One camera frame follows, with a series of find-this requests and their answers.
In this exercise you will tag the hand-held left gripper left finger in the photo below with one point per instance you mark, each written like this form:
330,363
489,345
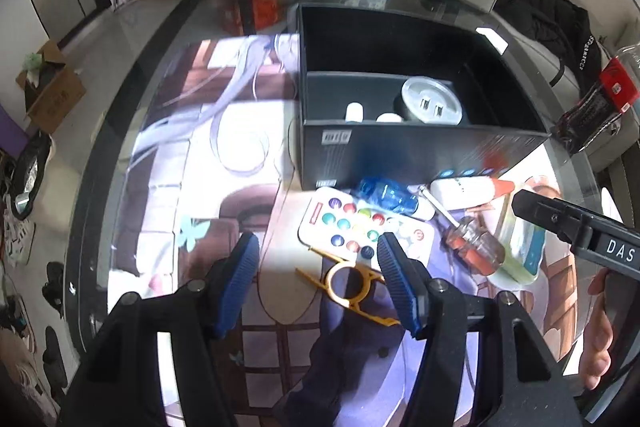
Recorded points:
241,277

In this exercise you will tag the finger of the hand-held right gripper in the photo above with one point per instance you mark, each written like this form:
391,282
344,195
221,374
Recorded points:
542,212

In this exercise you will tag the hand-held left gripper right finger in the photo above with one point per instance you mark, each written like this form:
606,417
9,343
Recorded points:
395,277

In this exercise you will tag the light blue plastic case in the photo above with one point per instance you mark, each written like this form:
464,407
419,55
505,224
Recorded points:
522,247

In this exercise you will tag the yellow plastic clip tool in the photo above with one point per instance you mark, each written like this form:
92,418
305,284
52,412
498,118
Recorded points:
345,292

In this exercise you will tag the white remote with coloured buttons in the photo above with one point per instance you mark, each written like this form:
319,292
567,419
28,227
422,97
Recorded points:
345,224

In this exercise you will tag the blue eye drop bottle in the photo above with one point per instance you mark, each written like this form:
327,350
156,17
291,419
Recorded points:
387,197

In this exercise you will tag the white glue bottle red cap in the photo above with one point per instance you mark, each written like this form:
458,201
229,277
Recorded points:
460,192

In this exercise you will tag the black storage box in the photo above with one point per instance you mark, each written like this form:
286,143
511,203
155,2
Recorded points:
410,147

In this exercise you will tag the person's right hand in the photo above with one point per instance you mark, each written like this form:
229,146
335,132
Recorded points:
599,337

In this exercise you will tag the printed table mat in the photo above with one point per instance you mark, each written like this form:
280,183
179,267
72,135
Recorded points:
200,187

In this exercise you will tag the cola bottle with red label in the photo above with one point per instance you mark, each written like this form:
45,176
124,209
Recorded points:
597,107

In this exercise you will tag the round white power adapter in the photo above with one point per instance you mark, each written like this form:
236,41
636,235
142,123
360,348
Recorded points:
430,99

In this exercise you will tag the small white bottle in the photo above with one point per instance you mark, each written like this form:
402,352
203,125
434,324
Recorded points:
353,113
389,118

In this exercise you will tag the small white square device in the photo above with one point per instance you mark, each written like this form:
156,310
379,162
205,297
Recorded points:
492,38

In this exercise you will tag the dark shoe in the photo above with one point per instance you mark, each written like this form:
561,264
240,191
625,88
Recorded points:
54,287

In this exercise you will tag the black jacket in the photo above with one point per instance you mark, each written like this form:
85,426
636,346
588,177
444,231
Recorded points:
530,7

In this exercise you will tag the black shiny bag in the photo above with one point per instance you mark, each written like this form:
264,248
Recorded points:
30,172

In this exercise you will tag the brown cardboard box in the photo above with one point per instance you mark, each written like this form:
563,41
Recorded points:
52,92

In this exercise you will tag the orange red box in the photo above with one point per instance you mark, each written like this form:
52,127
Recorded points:
267,9

